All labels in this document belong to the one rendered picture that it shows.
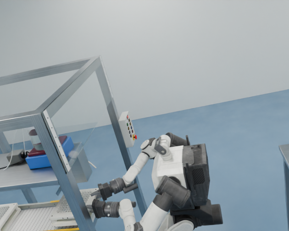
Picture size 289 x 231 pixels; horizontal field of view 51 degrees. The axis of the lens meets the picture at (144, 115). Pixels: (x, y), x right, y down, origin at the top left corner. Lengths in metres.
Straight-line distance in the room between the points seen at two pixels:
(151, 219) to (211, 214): 0.45
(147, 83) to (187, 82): 0.68
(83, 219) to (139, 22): 3.65
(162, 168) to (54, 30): 3.93
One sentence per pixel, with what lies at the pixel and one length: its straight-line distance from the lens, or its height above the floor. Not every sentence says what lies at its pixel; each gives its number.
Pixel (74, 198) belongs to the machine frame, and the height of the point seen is 1.25.
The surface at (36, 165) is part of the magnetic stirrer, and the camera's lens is 1.80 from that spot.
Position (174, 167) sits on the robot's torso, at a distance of 1.55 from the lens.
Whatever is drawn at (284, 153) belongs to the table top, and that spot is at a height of 0.90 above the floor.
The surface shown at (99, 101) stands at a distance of 2.11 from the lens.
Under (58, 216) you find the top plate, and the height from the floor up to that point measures 1.06.
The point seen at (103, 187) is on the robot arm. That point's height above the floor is 1.09.
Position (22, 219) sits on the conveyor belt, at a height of 0.94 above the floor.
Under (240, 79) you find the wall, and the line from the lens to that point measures 5.24.
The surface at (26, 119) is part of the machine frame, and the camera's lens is 1.49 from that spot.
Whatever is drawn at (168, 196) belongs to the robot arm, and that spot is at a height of 1.25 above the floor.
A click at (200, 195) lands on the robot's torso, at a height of 1.09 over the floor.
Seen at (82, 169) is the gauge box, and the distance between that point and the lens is 1.89.
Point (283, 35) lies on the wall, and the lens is 5.24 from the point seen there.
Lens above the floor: 2.17
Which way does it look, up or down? 24 degrees down
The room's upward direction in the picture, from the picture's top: 15 degrees counter-clockwise
